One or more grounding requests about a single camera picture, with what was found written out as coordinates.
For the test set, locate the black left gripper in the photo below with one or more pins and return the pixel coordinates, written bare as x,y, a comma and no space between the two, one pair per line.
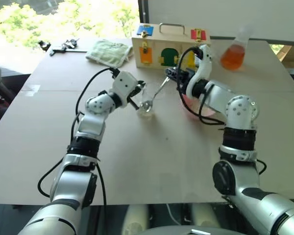
134,91

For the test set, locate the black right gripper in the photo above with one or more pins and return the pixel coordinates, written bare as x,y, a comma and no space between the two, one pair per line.
186,76

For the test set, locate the clear glass mug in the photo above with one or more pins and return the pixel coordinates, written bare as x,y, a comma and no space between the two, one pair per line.
145,111

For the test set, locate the metal spoon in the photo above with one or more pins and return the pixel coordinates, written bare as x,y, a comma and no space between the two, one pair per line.
158,94

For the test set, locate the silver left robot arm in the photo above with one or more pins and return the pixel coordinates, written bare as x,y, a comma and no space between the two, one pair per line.
63,186

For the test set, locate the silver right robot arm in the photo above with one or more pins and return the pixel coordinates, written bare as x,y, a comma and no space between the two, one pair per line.
240,110

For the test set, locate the pink bowl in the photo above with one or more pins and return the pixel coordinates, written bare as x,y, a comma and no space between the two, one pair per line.
193,105

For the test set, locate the green folded towel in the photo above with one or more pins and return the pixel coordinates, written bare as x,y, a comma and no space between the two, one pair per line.
107,52

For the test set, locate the glass flask with orange liquid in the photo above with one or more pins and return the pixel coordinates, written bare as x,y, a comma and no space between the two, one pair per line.
232,57

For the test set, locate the white board panel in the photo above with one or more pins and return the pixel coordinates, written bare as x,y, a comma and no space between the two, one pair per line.
210,14

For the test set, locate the black key bunch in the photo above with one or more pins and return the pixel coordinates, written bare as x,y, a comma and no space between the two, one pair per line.
69,43

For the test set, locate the small black clamp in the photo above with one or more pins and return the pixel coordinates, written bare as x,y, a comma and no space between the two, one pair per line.
44,45

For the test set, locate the pale rounded shape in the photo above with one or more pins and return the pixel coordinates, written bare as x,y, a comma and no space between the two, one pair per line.
203,216
134,220

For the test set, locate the grey rounded robot torso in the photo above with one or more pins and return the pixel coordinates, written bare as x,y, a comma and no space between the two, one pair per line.
176,231

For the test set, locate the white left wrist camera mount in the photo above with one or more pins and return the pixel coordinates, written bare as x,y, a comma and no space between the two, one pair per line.
123,84

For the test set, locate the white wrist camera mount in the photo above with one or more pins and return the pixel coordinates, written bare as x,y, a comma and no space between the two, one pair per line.
204,66
123,84

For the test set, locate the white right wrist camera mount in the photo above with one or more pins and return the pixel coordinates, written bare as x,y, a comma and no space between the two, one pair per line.
204,66

